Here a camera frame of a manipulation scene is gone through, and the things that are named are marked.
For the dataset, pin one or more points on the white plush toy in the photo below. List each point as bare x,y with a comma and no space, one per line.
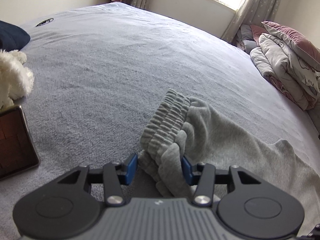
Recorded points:
13,77

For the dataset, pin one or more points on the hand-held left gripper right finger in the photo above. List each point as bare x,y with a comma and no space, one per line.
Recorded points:
187,172

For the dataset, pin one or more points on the folded grey comforter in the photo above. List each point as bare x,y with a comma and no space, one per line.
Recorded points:
272,62

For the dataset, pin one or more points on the grey sweatpants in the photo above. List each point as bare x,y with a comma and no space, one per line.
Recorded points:
225,142

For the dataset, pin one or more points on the black smartphone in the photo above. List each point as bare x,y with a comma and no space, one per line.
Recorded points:
15,142

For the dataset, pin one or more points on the black oval blanket label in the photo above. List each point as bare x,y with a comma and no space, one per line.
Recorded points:
44,22

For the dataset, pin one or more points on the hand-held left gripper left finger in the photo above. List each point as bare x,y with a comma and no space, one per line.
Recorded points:
131,168

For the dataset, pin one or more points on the grey pillow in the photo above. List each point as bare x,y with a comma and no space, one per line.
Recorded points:
243,42

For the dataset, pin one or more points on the dark blue pillow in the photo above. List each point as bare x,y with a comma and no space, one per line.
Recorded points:
11,36

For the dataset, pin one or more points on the large pink velvet pillow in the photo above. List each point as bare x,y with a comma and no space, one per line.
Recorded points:
295,38

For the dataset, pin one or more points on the white printed quilt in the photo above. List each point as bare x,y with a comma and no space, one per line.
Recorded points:
307,77

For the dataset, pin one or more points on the small pink pillow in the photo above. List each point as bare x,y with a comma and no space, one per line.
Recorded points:
257,33

